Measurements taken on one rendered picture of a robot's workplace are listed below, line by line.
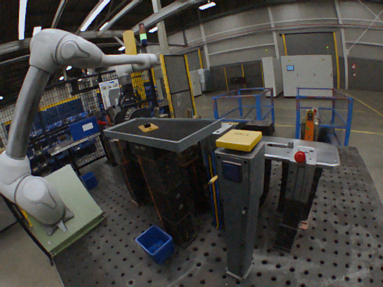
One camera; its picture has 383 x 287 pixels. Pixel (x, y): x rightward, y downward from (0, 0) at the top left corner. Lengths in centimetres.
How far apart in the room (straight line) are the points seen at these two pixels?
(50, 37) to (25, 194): 58
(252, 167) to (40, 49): 77
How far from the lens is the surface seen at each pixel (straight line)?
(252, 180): 27
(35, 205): 73
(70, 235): 93
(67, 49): 65
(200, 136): 32
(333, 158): 59
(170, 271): 64
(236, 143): 26
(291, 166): 42
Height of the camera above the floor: 126
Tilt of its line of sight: 21 degrees down
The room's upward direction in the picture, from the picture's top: 10 degrees counter-clockwise
